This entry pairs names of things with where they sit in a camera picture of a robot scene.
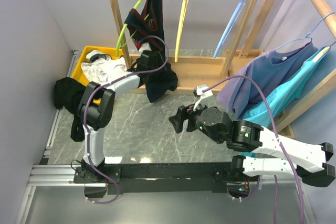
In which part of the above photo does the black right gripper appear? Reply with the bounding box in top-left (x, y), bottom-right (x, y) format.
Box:
top-left (168, 98), bottom-right (223, 144)

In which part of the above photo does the navy maroon tank top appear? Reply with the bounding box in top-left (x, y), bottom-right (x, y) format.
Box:
top-left (125, 0), bottom-right (178, 103)

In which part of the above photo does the green hanger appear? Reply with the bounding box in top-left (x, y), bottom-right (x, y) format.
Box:
top-left (115, 0), bottom-right (173, 57)

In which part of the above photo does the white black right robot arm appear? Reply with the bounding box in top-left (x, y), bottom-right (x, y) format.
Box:
top-left (169, 104), bottom-right (335, 187)

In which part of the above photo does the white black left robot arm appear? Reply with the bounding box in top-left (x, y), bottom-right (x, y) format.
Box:
top-left (77, 51), bottom-right (167, 183)

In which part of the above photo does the yellow hanger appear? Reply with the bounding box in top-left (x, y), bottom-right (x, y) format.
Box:
top-left (174, 0), bottom-right (189, 63)

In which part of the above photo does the light blue hanger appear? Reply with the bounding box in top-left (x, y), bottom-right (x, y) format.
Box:
top-left (213, 0), bottom-right (248, 58)

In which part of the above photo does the wooden hanger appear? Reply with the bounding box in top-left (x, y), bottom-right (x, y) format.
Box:
top-left (312, 41), bottom-right (336, 63)

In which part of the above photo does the wooden clothes rack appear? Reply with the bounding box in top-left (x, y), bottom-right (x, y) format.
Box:
top-left (123, 0), bottom-right (257, 94)
top-left (240, 0), bottom-right (335, 131)

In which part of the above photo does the white garment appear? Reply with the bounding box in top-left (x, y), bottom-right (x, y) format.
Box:
top-left (81, 49), bottom-right (127, 84)

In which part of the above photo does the yellow plastic bin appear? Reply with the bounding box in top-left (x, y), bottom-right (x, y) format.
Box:
top-left (71, 45), bottom-right (124, 105)

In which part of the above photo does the black base bar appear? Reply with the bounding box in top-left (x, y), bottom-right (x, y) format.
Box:
top-left (74, 161), bottom-right (249, 195)

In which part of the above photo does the turquoise t-shirt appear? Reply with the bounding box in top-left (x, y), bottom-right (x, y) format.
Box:
top-left (243, 47), bottom-right (326, 127)

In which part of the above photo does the black garment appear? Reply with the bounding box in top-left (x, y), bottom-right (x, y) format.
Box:
top-left (53, 77), bottom-right (86, 142)

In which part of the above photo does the purple t-shirt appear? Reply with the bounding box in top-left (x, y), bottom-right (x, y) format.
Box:
top-left (216, 41), bottom-right (320, 120)

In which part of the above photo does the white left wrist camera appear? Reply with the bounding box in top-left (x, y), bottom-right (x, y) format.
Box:
top-left (136, 42), bottom-right (152, 55)

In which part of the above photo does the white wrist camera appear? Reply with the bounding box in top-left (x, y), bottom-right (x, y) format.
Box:
top-left (136, 42), bottom-right (152, 55)
top-left (193, 84), bottom-right (213, 111)

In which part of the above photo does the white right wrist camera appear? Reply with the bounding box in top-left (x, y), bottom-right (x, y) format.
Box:
top-left (193, 84), bottom-right (213, 111)

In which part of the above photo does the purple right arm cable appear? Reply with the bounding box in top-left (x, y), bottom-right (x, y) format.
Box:
top-left (207, 74), bottom-right (305, 224)

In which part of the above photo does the blue wire hanger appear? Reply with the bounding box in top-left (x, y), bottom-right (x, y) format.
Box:
top-left (270, 11), bottom-right (335, 50)

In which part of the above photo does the aluminium rail frame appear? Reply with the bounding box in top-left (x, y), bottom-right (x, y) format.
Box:
top-left (14, 49), bottom-right (111, 224)

